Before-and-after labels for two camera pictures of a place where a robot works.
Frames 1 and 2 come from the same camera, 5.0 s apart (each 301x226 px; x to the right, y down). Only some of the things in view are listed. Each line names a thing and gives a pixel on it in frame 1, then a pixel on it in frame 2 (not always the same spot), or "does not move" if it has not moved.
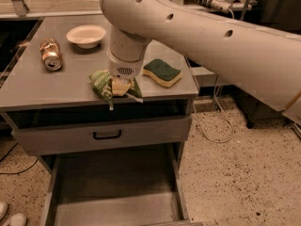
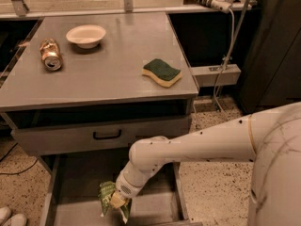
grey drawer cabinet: [115, 143] does not move
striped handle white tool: [218, 1] does not move
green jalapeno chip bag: [102, 82] to [104, 194]
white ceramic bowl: [87, 36] does not move
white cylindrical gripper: [124, 68] to [124, 187]
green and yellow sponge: [165, 74] does not move
